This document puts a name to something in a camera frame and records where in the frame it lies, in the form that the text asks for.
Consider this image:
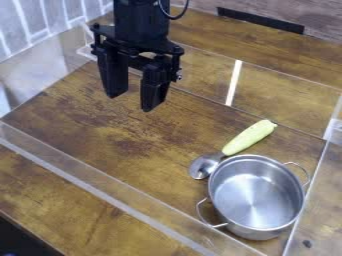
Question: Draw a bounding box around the black cable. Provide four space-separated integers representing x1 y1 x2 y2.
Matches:
156 0 191 20

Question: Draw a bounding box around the black wall slot strip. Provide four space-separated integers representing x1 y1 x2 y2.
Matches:
216 7 304 34

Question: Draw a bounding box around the stainless steel pot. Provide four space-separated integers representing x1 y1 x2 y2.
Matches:
196 154 311 241

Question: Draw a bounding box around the clear acrylic triangular bracket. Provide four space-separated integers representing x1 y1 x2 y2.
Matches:
76 23 97 61

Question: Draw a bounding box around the clear acrylic front barrier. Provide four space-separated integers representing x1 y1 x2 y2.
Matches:
0 121 267 256

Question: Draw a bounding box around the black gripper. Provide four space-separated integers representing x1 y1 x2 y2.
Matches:
89 0 184 112

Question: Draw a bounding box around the clear acrylic right bracket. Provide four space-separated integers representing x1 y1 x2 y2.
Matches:
323 95 342 146

